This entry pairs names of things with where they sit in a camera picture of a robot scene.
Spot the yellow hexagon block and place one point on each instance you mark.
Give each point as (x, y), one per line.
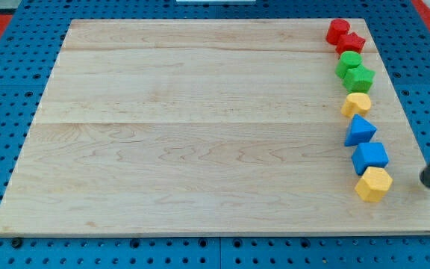
(373, 184)

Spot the blue cube block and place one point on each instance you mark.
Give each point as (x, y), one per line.
(372, 154)

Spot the blue triangle block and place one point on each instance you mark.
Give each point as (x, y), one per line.
(359, 131)

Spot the yellow heart block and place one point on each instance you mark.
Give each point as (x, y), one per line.
(356, 103)

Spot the green star block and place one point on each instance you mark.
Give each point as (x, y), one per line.
(359, 79)

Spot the green cylinder block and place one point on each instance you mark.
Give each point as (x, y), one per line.
(347, 60)

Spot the red star block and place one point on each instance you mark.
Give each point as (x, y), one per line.
(350, 42)

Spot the red cylinder block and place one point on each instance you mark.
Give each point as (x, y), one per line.
(336, 29)

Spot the wooden board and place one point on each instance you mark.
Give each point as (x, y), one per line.
(216, 127)

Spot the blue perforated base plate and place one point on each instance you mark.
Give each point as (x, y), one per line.
(29, 47)

